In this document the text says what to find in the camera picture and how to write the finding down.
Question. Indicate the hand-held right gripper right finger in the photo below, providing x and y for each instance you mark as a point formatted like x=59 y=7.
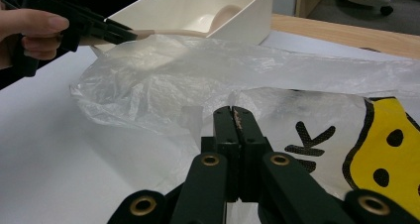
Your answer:
x=249 y=134

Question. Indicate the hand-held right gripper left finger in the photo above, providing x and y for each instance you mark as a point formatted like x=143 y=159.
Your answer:
x=226 y=131

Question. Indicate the clear smiley plastic bag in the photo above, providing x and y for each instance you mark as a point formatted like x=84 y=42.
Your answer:
x=198 y=75

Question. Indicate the cream plastic bin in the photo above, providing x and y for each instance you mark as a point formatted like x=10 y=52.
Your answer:
x=185 y=6

